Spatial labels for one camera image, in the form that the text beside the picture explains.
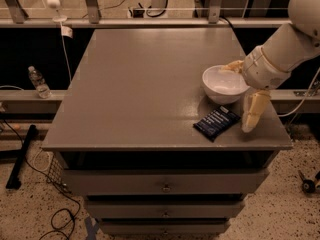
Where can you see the black caster wheel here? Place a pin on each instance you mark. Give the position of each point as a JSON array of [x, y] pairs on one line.
[[310, 186]]

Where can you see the grey drawer cabinet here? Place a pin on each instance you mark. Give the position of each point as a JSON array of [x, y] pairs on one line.
[[125, 134]]

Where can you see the white lamp with cord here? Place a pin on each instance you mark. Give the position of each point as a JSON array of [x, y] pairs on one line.
[[65, 30]]

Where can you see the grey metal rail frame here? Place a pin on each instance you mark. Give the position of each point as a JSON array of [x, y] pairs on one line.
[[140, 17]]

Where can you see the blue rxbar wrapper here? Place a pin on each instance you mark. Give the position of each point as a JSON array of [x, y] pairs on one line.
[[216, 122]]

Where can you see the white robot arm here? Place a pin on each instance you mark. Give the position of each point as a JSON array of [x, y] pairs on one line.
[[297, 41]]

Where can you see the black bar on floor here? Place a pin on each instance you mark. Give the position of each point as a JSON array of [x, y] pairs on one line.
[[13, 181]]

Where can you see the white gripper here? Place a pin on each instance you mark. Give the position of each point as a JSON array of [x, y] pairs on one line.
[[261, 70]]

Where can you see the white bowl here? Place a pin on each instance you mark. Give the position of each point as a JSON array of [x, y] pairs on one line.
[[223, 86]]

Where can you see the clear plastic water bottle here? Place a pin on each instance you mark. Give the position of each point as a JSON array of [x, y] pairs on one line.
[[39, 82]]

